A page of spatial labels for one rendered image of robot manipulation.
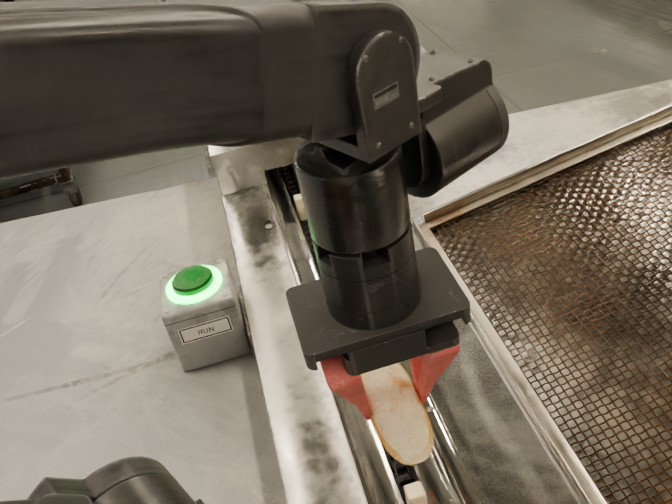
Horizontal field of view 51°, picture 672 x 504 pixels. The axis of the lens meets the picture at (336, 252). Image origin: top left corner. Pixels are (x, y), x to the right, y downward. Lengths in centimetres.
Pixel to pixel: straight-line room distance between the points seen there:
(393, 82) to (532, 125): 70
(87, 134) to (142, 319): 55
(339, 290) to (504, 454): 25
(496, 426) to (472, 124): 30
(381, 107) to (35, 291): 67
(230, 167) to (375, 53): 57
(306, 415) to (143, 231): 44
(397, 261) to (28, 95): 21
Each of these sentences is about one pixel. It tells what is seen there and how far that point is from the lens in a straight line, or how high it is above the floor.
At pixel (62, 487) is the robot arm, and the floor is 100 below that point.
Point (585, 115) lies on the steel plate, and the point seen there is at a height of 82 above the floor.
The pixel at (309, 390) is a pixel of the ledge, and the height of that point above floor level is 86.
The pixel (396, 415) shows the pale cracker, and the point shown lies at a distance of 49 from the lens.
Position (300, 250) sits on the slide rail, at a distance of 78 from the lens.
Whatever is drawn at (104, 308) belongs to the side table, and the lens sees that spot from 85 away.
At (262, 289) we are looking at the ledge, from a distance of 72.
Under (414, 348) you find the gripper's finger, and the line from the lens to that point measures 42.
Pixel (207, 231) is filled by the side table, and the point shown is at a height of 82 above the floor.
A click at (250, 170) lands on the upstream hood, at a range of 88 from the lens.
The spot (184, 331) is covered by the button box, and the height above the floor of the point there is 87.
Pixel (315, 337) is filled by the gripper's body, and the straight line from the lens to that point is 41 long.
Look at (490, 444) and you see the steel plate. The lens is 61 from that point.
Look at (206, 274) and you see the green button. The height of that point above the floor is 91.
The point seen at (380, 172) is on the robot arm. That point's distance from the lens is 35.
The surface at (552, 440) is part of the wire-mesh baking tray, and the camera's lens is 52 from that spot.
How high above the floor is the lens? 130
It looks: 36 degrees down
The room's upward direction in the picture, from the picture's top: 12 degrees counter-clockwise
